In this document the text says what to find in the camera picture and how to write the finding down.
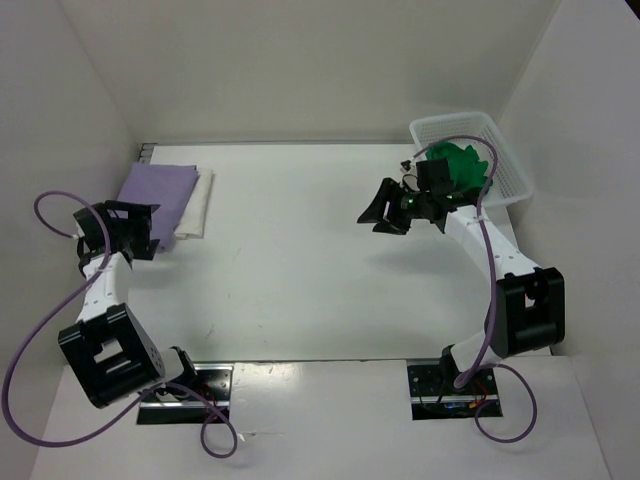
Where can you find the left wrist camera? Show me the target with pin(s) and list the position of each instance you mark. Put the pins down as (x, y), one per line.
(91, 237)

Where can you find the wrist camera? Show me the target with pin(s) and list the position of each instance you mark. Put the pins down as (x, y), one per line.
(433, 176)
(91, 237)

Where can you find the green shirt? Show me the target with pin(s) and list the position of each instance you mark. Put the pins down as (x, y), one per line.
(467, 169)

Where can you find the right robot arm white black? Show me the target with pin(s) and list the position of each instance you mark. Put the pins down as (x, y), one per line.
(527, 307)

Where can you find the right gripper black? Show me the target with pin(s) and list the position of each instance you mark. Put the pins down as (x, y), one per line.
(374, 213)

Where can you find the purple shirt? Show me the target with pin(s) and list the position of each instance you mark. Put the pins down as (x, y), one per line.
(168, 186)

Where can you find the aluminium table edge rail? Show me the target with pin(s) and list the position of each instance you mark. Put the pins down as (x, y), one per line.
(146, 153)

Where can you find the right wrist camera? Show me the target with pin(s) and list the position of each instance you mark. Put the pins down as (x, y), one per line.
(433, 176)

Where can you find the white plastic basket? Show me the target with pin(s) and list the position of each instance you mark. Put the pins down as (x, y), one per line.
(510, 183)

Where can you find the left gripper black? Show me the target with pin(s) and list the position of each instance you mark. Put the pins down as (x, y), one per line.
(139, 219)

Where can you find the white t shirt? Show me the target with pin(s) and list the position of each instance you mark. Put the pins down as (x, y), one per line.
(193, 219)

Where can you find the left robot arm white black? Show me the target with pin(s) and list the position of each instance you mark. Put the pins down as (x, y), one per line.
(107, 347)

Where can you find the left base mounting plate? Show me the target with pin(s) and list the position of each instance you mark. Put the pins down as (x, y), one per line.
(178, 408)

